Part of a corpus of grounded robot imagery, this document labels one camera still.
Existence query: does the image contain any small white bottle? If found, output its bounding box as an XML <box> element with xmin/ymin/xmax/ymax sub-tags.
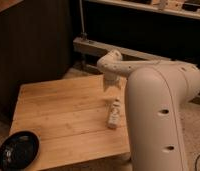
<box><xmin>107</xmin><ymin>98</ymin><xmax>121</xmax><ymax>129</ymax></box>

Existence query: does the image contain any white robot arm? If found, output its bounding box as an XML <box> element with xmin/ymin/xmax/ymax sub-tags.
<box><xmin>97</xmin><ymin>50</ymin><xmax>200</xmax><ymax>171</ymax></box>

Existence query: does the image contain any grey metal beam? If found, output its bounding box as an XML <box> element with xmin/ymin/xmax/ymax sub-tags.
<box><xmin>72</xmin><ymin>36</ymin><xmax>200</xmax><ymax>79</ymax></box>

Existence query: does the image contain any wooden table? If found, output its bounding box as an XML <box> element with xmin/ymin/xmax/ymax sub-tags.
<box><xmin>10</xmin><ymin>75</ymin><xmax>129</xmax><ymax>171</ymax></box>

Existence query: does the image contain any metal vertical pole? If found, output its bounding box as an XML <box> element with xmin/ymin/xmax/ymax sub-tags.
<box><xmin>79</xmin><ymin>0</ymin><xmax>87</xmax><ymax>40</ymax></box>

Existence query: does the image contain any black ceramic bowl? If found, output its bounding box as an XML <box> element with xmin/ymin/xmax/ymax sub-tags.
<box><xmin>0</xmin><ymin>131</ymin><xmax>40</xmax><ymax>171</ymax></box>

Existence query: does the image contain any wooden shelf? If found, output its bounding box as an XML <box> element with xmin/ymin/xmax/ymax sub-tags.
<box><xmin>85</xmin><ymin>0</ymin><xmax>200</xmax><ymax>20</ymax></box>

